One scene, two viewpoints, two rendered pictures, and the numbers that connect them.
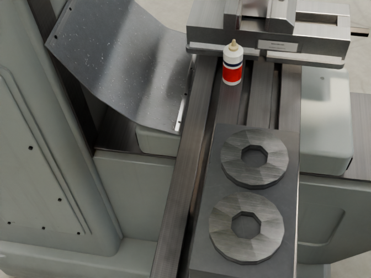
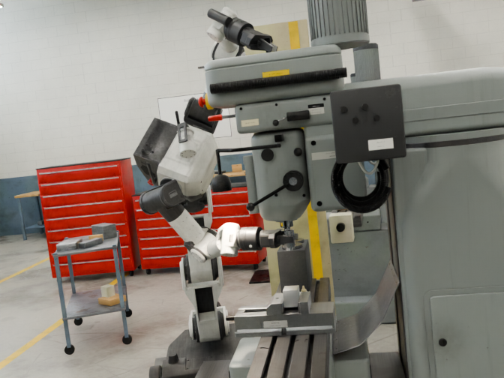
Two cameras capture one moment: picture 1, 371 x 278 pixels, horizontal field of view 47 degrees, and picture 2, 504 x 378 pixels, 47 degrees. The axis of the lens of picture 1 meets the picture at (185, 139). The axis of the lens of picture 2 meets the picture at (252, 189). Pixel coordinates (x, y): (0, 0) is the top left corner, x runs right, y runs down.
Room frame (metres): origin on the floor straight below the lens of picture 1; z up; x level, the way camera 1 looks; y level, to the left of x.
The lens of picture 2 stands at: (2.72, -0.44, 1.64)
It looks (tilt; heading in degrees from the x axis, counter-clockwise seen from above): 6 degrees down; 175
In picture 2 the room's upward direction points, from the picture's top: 6 degrees counter-clockwise
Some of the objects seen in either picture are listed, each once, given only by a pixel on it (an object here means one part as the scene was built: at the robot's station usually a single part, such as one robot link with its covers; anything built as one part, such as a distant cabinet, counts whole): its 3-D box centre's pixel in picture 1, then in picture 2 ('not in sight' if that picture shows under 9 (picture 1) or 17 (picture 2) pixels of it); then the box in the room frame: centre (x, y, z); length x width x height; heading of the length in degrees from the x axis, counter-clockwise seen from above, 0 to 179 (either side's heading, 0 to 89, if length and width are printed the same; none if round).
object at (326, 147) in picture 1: (244, 105); (300, 355); (0.68, -0.15, 0.79); 0.50 x 0.35 x 0.12; 76
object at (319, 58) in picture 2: not in sight; (275, 78); (0.68, -0.14, 1.81); 0.47 x 0.26 x 0.16; 76
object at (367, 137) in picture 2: not in sight; (367, 124); (1.08, 0.06, 1.62); 0.20 x 0.09 x 0.21; 76
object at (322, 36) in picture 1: (268, 19); (285, 313); (0.76, -0.20, 0.99); 0.35 x 0.15 x 0.11; 74
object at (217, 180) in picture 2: not in sight; (220, 182); (0.63, -0.37, 1.46); 0.07 x 0.07 x 0.06
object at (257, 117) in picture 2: not in sight; (286, 114); (0.69, -0.11, 1.68); 0.34 x 0.24 x 0.10; 76
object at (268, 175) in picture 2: not in sight; (282, 174); (0.68, -0.15, 1.47); 0.21 x 0.19 x 0.32; 166
